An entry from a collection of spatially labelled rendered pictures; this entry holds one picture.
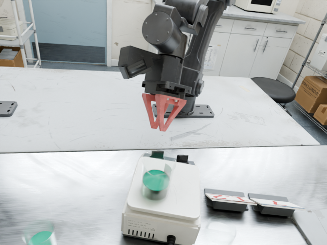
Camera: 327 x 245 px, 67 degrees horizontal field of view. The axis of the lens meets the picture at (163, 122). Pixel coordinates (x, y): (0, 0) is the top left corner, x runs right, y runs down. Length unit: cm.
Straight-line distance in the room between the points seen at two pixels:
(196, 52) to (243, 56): 248
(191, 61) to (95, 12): 261
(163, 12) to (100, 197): 37
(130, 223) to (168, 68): 29
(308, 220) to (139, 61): 47
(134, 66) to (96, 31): 285
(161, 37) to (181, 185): 26
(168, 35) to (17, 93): 59
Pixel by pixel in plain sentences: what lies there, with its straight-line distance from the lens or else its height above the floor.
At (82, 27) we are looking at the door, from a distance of 332.
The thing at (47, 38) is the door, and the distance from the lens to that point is 342.
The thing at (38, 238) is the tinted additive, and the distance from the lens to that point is 47.
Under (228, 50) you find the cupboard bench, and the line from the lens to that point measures 308.
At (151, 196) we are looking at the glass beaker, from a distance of 40.
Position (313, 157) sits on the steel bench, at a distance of 82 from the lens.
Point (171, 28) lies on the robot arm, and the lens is 45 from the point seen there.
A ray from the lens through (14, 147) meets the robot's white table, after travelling 68.
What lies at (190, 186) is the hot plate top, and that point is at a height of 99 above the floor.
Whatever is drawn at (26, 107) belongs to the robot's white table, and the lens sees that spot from 82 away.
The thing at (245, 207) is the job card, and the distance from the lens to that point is 55.
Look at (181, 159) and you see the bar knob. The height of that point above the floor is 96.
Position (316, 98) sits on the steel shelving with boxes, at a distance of 297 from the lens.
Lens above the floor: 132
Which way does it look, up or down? 34 degrees down
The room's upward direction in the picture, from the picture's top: 9 degrees clockwise
